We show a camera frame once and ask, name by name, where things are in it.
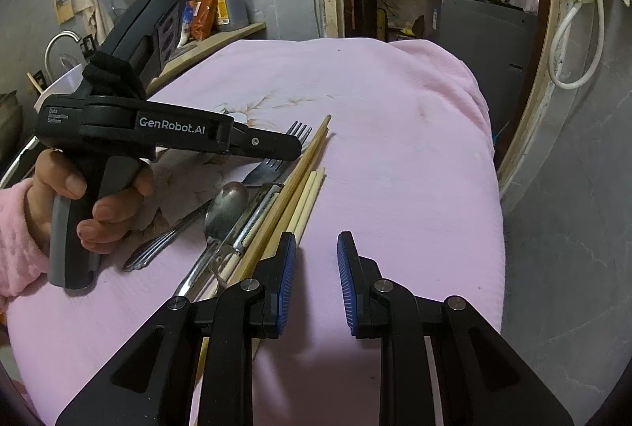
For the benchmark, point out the hanging beige towel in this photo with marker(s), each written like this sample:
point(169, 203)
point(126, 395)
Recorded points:
point(96, 19)

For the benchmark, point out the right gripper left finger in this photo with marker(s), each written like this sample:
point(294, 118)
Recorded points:
point(192, 352)

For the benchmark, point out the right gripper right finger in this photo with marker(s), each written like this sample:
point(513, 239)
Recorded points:
point(441, 363)

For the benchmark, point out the wooden chopstick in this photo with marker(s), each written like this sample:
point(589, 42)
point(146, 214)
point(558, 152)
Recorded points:
point(296, 213)

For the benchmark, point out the orange spice bag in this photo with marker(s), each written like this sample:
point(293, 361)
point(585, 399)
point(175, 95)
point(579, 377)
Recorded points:
point(204, 19)

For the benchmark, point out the dark grey cabinet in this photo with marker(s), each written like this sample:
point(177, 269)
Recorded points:
point(495, 41)

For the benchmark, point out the person left hand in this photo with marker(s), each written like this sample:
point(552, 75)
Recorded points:
point(111, 217)

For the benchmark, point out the pale chopstick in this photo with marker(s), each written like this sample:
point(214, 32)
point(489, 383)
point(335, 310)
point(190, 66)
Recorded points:
point(308, 205)

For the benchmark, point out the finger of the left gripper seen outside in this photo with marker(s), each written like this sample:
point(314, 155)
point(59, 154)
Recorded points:
point(251, 142)

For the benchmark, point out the small steel spoon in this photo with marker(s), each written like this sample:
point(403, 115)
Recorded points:
point(217, 228)

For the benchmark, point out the steel fork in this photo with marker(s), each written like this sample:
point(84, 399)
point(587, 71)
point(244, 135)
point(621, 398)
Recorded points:
point(268, 171)

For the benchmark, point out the steel kitchen faucet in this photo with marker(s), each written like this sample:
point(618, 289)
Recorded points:
point(62, 53)

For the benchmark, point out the pink floral cloth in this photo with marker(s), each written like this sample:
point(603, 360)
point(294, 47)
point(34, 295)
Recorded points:
point(409, 171)

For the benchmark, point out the white plastic utensil holder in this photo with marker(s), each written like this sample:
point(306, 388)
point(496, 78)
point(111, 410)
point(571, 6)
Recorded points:
point(66, 84)

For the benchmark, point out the wooden chopstick diagonal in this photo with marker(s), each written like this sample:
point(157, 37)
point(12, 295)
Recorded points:
point(278, 215)

